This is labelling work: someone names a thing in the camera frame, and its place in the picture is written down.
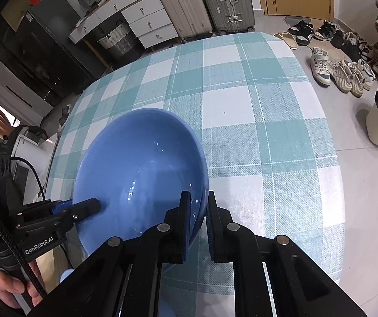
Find woven laundry basket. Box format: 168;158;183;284
97;21;138;60

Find black braided cable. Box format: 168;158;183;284
0;190;48;298

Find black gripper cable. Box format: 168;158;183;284
9;157;44;202

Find teal checked tablecloth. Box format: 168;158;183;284
45;32;346;317

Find silver suitcase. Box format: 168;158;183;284
194;0;256;36

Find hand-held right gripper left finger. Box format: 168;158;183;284
45;190;192;317

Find blue bowl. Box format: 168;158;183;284
73;108;209;265

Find scattered pairs of shoes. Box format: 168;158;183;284
273;20;378;98

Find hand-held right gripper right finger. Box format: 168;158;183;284
206;190;368;317

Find beige suitcase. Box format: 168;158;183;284
148;0;213;40

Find grey fridge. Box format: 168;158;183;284
14;0;110;90

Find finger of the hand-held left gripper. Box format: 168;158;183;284
15;197;102;235
22;201;74;217

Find white desk with drawers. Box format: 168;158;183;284
68;0;179;50

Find person's left hand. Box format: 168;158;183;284
0;261;46;307

